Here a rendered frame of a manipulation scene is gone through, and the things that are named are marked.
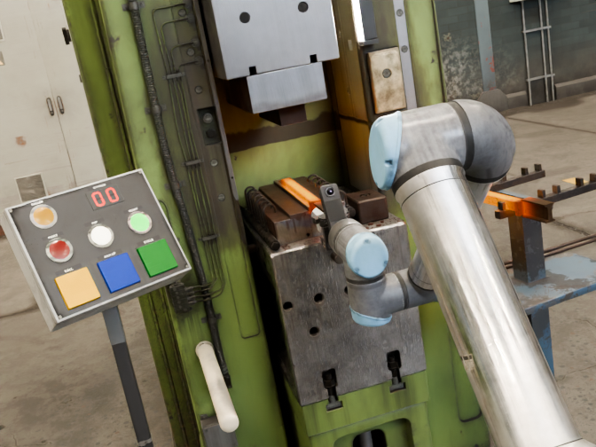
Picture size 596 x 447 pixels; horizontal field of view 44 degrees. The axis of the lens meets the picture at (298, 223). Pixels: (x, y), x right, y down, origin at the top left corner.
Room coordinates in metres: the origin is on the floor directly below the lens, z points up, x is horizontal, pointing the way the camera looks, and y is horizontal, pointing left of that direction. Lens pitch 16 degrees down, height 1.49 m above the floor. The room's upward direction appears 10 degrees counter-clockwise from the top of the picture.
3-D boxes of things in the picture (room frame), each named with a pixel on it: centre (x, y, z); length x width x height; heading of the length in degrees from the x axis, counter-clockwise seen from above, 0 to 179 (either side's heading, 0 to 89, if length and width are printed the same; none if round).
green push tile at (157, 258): (1.64, 0.34, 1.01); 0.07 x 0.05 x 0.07; 127
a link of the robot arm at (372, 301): (1.56, -0.14, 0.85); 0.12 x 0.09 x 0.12; 102
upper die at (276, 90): (2.09, 0.01, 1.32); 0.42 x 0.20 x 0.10; 12
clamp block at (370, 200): (1.97, -0.20, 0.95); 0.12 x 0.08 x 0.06; 12
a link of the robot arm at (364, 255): (1.55, -0.13, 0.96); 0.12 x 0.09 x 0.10; 12
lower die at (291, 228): (2.09, 0.01, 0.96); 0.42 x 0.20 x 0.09; 12
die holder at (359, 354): (2.11, -0.04, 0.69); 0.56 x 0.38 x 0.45; 12
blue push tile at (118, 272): (1.58, 0.42, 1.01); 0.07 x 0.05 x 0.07; 127
